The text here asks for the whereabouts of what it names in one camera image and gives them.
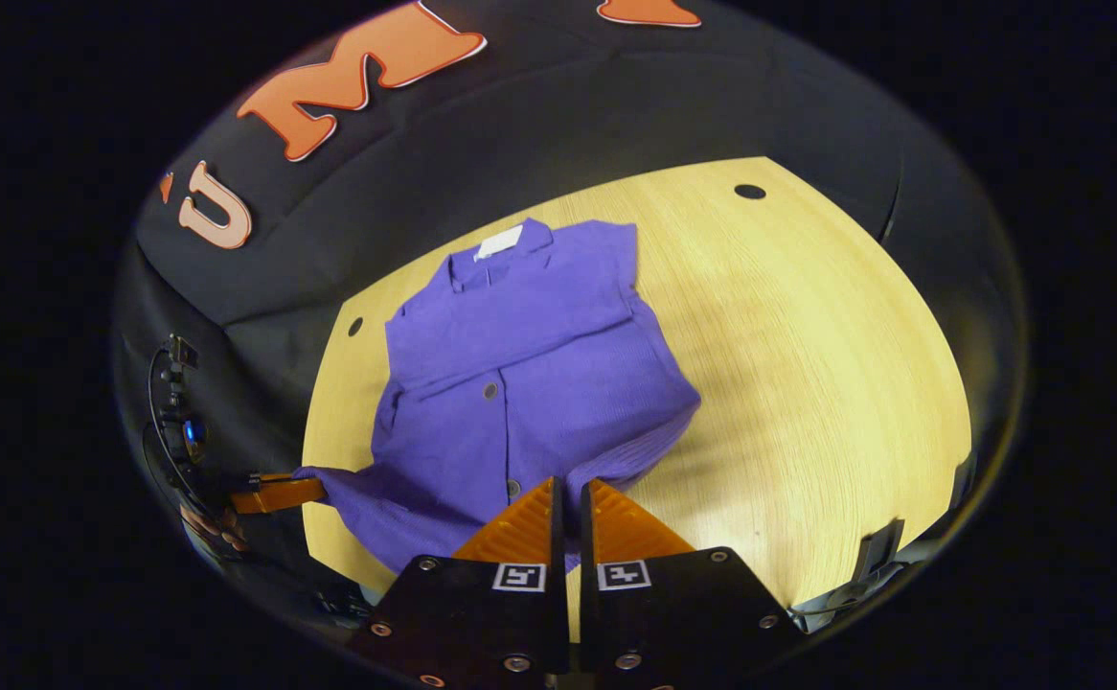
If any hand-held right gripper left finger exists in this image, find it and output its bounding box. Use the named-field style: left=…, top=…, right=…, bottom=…
left=346, top=476, right=569, bottom=690

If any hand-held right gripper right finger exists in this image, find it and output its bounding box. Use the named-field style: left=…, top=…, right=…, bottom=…
left=580, top=477, right=806, bottom=690

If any purple shirt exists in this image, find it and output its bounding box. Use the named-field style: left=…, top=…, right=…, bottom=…
left=292, top=218, right=703, bottom=576

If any black box-shaped object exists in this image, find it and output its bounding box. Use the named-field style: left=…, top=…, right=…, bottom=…
left=851, top=517, right=906, bottom=584

